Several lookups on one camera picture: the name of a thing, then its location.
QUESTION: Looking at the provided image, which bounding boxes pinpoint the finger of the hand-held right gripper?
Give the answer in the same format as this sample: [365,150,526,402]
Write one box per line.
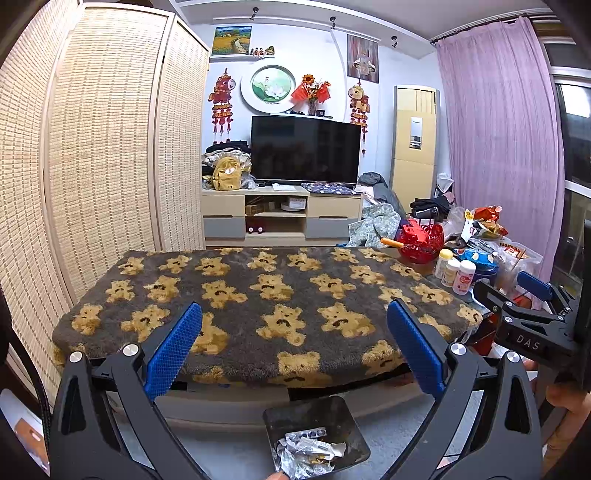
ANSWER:
[516,271,574,315]
[475,281,516,340]

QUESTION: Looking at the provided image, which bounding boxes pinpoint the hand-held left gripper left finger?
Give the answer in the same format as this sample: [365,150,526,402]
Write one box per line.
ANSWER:
[48,301,211,480]

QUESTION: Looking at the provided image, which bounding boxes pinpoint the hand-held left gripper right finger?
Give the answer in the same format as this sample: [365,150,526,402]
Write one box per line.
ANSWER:
[387,299,544,480]

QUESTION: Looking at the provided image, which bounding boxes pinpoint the black trash bin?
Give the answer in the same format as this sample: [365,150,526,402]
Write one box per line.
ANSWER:
[262,395,371,480]

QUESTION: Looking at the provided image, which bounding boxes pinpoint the white printed paper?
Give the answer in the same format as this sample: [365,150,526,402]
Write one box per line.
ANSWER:
[285,429,328,444]

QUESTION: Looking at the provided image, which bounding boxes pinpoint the silver foil wrapper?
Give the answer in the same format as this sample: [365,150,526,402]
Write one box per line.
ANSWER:
[276,440,308,479]

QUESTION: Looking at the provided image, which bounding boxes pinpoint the person's right hand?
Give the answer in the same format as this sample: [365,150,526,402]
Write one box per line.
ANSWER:
[546,384,591,462]

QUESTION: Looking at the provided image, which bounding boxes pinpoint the clear plastic bag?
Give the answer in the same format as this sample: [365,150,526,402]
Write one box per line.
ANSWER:
[496,240,543,287]

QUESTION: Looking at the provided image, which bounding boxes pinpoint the white bottle pink label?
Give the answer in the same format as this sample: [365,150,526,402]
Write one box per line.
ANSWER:
[453,260,476,296]

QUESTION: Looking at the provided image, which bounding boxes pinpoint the blue tin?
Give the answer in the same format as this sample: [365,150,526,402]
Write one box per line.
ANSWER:
[455,248,499,280]

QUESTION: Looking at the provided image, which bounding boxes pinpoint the bear print blanket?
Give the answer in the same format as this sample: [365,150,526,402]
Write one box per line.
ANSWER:
[52,247,483,388]

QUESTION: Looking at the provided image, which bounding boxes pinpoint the red snack bag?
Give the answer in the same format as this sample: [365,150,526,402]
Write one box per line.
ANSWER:
[462,205,506,241]

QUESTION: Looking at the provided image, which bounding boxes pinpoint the red openwork basket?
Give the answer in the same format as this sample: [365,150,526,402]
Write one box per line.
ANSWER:
[396,220,445,265]

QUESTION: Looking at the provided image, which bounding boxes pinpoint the black clothes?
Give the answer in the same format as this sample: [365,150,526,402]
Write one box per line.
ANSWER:
[410,196,451,219]

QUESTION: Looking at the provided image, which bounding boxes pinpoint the camouflage cloth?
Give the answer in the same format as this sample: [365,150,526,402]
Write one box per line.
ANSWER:
[347,203,402,247]

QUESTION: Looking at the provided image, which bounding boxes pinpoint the window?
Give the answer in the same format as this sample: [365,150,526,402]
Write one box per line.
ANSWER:
[545,37,591,296]

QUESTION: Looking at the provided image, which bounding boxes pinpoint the purple curtain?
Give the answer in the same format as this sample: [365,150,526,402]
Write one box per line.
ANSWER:
[436,18,566,282]

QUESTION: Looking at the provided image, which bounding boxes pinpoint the grey clothes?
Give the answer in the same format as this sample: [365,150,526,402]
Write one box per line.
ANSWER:
[358,172,407,217]

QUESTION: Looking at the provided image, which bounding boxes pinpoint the wooden television cabinet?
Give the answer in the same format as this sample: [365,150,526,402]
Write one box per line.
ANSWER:
[201,187,364,241]

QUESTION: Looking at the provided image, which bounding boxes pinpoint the beige standing air conditioner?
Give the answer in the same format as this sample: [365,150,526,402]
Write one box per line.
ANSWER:
[389,85,440,201]

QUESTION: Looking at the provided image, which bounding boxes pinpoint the dark patterned cloth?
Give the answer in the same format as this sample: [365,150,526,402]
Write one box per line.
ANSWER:
[302,182,356,195]

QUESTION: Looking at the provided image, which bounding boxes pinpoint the yellow backpack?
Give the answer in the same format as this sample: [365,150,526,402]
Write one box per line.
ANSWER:
[211,156,245,191]

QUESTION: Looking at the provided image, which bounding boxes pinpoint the pile of clothes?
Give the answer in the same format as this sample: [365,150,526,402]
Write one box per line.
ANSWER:
[202,140,252,178]

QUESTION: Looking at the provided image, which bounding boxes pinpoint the woven folding screen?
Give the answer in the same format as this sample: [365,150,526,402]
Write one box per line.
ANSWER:
[0,0,211,402]

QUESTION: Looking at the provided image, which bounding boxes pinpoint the black television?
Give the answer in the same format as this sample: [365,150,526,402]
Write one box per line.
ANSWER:
[250,115,362,185]

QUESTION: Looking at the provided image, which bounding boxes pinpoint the red hanging ornament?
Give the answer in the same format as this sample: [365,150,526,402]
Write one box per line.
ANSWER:
[208,68,236,144]
[348,79,371,155]

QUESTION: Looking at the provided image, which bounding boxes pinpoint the curtain rod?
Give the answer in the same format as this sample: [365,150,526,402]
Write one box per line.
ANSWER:
[431,14,536,44]

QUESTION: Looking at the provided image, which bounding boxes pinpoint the vase with red flags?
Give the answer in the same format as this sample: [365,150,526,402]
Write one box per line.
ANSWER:
[291,74,332,117]

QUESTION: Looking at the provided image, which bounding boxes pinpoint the landscape painting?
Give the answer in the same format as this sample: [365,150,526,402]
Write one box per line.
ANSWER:
[211,25,253,57]

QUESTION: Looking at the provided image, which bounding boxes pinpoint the wall poster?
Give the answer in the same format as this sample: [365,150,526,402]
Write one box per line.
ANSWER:
[347,34,379,84]

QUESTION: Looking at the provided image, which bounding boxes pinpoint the round wall picture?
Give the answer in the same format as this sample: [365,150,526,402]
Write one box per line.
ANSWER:
[240,65,297,113]

